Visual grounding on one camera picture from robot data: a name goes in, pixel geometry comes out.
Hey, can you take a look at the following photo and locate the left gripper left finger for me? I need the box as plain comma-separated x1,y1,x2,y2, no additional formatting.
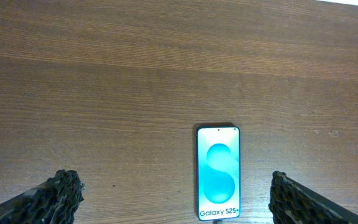
0,169,85,224

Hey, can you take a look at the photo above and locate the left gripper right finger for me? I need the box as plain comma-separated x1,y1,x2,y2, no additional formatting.
268,171,358,224

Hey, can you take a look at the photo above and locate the blue screen Galaxy smartphone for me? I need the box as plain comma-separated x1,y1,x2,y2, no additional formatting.
195,125,241,222

